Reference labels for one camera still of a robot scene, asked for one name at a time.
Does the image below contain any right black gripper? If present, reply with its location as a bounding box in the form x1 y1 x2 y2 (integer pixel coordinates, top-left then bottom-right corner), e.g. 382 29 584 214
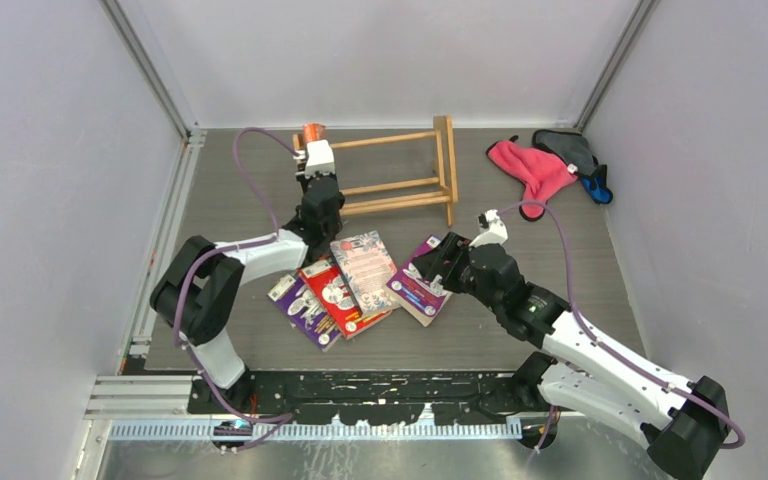
413 231 503 314

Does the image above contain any purple book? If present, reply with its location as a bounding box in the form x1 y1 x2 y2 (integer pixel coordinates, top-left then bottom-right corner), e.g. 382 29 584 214
386 235 451 327
267 272 342 352

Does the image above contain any orange treehouse book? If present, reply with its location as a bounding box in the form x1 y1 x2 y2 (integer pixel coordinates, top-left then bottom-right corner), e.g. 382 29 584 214
302 123 326 144

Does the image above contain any floral Alcott book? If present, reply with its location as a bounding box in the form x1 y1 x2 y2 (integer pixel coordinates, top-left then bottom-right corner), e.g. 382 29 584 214
329 230 398 316

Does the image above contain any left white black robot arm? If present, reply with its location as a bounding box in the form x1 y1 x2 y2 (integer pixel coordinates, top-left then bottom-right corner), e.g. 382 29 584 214
149 174 345 413

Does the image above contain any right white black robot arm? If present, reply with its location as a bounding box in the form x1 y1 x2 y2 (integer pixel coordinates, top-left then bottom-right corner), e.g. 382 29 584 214
411 233 734 479

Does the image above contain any red cartoon book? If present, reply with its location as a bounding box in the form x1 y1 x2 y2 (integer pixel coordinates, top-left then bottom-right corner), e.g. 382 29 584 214
298 258 392 339

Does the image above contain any pink cloth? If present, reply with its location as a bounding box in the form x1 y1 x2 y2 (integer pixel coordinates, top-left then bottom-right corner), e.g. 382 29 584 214
485 136 577 222

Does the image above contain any wooden book rack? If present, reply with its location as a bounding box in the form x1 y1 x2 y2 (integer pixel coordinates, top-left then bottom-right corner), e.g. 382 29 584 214
291 115 459 227

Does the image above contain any blue cloth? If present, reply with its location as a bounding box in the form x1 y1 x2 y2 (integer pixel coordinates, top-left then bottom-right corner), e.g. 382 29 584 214
579 165 614 205

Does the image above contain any grey cloth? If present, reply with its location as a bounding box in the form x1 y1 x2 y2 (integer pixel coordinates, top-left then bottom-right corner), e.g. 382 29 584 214
531 129 601 177

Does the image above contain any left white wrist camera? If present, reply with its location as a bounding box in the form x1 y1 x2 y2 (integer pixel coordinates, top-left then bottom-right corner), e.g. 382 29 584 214
294 139 336 182

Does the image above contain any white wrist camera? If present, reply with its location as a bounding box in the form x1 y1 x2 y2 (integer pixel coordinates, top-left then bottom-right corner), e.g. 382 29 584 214
294 139 336 182
469 209 508 248

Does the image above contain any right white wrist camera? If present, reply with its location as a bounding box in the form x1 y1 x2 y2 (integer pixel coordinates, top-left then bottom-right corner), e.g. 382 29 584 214
469 209 508 248

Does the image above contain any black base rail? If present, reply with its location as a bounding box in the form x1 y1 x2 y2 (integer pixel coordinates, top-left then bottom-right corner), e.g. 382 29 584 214
225 370 549 426

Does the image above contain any slotted cable duct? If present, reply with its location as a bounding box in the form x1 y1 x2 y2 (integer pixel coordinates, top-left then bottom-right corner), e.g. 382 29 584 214
109 417 522 441

